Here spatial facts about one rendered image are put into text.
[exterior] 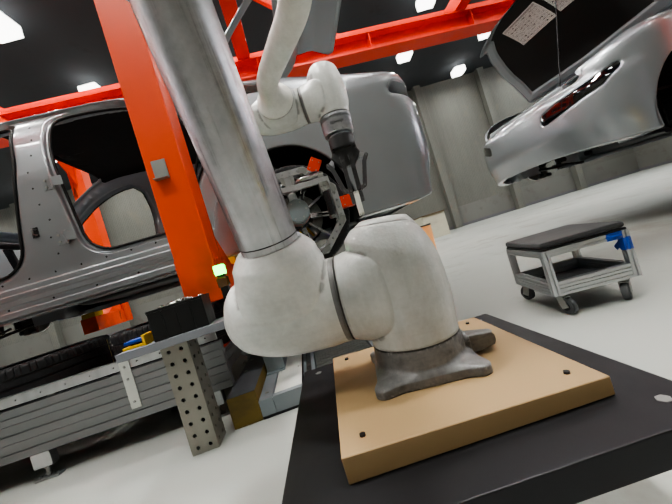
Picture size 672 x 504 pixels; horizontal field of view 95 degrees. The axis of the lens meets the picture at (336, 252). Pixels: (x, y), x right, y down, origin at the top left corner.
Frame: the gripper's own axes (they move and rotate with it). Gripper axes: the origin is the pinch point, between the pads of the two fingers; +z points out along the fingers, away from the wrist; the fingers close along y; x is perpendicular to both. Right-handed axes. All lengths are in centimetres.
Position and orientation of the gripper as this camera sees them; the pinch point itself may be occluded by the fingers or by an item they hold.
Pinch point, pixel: (358, 203)
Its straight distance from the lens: 91.7
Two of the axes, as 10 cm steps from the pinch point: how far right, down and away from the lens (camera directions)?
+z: 2.7, 9.6, 0.1
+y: 9.6, -2.7, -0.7
